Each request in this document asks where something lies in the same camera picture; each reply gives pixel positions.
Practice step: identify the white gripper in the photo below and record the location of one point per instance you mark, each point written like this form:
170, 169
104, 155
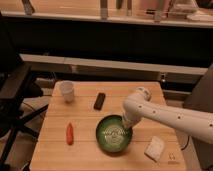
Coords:
130, 120

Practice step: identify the green ceramic bowl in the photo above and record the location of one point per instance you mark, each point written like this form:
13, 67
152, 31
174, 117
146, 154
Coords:
111, 136

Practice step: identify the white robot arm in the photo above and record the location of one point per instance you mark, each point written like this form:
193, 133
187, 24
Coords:
195, 123

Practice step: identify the black rectangular block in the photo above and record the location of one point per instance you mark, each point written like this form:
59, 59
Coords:
99, 101

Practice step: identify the orange toy carrot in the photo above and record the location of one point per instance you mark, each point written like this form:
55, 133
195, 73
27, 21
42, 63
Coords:
69, 134

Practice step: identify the white paper cup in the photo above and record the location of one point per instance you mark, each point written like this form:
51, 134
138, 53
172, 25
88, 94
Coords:
67, 91

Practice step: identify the black tripod stand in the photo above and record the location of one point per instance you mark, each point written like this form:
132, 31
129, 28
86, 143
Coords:
16, 84

